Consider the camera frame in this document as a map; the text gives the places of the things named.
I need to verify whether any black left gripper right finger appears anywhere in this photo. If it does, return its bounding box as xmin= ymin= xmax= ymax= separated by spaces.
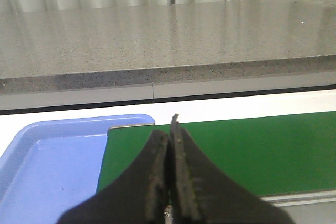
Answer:
xmin=169 ymin=115 xmax=293 ymax=223

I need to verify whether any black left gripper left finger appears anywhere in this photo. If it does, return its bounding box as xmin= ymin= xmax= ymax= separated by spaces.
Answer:
xmin=58 ymin=130 xmax=169 ymax=223

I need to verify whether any green conveyor belt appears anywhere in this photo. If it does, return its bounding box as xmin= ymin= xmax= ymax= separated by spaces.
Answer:
xmin=96 ymin=111 xmax=336 ymax=197

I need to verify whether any blue plastic tray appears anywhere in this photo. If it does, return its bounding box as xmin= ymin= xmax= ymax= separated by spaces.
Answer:
xmin=1 ymin=114 xmax=154 ymax=223

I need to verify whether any grey speckled stone counter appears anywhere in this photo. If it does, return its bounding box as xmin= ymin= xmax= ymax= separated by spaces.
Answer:
xmin=0 ymin=0 xmax=336 ymax=111

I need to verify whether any aluminium conveyor side rail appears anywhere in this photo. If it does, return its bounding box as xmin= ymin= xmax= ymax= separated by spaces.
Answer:
xmin=261 ymin=189 xmax=335 ymax=207

